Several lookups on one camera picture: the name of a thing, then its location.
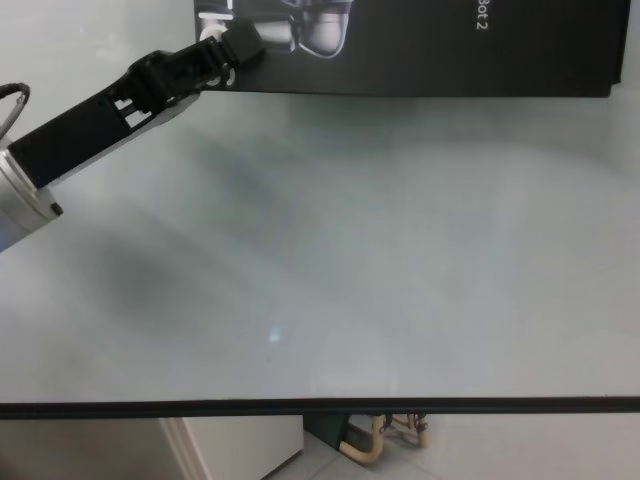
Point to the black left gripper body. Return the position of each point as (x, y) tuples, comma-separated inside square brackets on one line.
[(65, 145)]

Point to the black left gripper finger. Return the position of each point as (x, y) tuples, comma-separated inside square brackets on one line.
[(245, 45)]

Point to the black robot poster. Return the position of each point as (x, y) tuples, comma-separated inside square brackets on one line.
[(425, 50)]

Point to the white cabinet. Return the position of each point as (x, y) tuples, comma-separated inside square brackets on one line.
[(240, 450)]

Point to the dark grey table leg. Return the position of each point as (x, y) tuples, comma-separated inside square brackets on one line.
[(325, 427)]

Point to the black table edge frame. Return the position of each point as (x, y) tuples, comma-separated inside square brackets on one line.
[(320, 407)]

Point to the beige tube frame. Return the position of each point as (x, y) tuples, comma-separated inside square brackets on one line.
[(425, 437)]

